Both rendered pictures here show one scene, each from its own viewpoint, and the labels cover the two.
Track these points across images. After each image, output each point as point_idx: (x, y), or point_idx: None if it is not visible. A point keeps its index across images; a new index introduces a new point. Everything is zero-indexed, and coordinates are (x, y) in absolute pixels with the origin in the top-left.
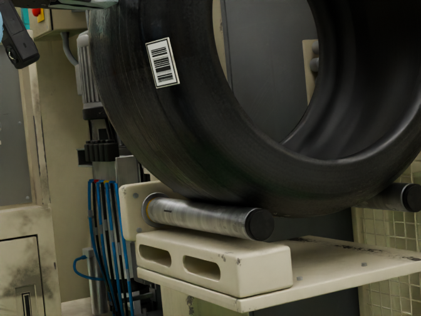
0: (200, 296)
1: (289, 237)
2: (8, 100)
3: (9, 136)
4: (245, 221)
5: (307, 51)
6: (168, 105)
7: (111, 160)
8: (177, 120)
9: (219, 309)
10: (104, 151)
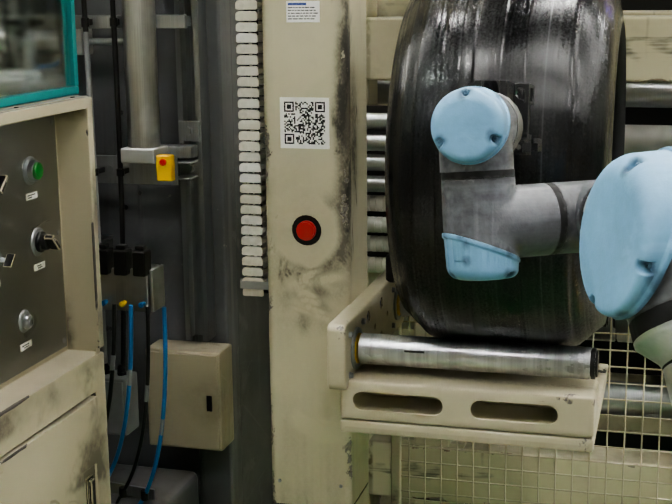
0: (505, 442)
1: (260, 346)
2: (49, 200)
3: (50, 254)
4: (592, 362)
5: None
6: (575, 257)
7: (146, 274)
8: (577, 271)
9: (359, 451)
10: (126, 261)
